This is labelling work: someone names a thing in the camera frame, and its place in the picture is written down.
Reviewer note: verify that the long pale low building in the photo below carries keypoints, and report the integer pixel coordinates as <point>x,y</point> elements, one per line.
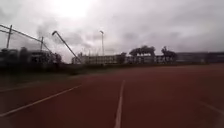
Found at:
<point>100,59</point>

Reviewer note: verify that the dark tree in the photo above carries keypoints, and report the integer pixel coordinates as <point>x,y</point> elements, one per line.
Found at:
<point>168,54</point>

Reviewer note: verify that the upright floodlight pole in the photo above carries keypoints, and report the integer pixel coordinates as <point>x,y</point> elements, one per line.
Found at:
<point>102,43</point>

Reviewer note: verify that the dark hedge strip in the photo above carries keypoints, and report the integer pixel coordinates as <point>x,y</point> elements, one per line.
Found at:
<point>66,68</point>

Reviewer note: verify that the long dark building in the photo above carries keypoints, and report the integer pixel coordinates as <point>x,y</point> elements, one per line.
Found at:
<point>200,57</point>

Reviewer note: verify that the flat-topped dark trees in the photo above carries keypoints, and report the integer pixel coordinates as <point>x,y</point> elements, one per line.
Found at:
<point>142,51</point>

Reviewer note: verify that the leaning floodlight pole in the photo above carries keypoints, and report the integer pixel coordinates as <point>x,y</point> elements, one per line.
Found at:
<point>65,43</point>

